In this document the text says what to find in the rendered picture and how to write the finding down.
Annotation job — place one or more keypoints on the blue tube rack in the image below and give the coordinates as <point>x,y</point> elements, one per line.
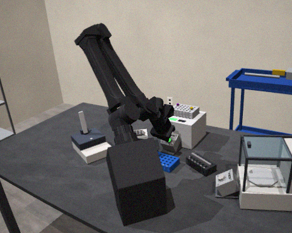
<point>168,162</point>

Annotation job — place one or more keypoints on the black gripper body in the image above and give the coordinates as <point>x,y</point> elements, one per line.
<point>162,132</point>

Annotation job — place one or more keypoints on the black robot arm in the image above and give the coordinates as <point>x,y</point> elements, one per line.
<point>108,68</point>

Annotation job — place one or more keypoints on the white block with round holes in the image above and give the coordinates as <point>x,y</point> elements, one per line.
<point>141,134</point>
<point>190,128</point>

